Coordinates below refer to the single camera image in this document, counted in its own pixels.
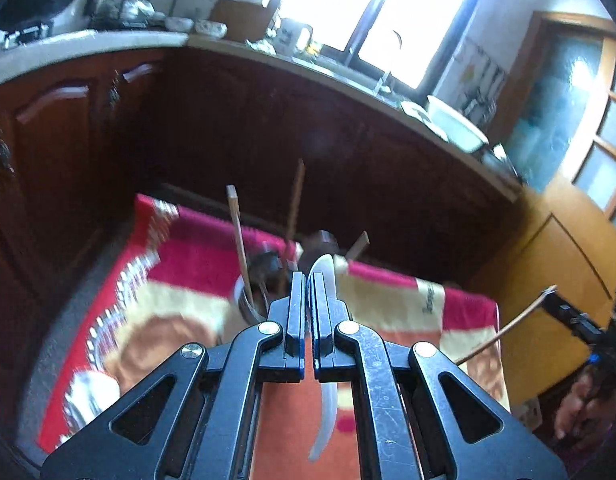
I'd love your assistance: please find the white plastic soup spoon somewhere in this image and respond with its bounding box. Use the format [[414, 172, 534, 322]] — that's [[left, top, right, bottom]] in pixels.
[[308, 254, 337, 463]]

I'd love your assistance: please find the white steel utensil canister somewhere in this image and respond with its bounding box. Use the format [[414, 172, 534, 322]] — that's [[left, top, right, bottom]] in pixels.
[[233, 250, 297, 325]]

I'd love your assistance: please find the large steel spoon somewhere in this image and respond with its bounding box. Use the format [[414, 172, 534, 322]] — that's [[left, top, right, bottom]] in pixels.
[[297, 230, 340, 274], [248, 249, 284, 318]]

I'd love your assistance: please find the black wok on stove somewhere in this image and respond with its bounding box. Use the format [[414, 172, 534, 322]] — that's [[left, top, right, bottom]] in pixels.
[[0, 0, 74, 35]]

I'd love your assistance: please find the red orange patterned blanket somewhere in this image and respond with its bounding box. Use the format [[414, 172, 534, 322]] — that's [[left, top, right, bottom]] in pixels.
[[36, 193, 512, 480]]

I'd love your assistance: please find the brown wooden chopstick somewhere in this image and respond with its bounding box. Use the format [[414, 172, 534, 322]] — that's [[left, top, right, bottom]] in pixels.
[[454, 285, 558, 366]]

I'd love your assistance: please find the white basin on counter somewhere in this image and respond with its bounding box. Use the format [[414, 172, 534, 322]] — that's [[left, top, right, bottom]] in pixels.
[[426, 96, 489, 154]]

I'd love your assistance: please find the right bare hand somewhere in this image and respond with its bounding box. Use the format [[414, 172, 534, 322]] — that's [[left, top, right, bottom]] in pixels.
[[553, 370, 616, 451]]

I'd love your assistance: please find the kitchen faucet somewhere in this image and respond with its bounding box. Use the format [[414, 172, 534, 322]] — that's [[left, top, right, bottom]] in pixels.
[[372, 29, 405, 99]]

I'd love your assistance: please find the wooden door with glass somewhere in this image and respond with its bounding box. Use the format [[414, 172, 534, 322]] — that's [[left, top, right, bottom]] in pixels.
[[465, 11, 616, 324]]

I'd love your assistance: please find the steel fork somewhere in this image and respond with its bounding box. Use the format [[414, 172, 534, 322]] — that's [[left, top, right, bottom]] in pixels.
[[63, 370, 120, 434]]

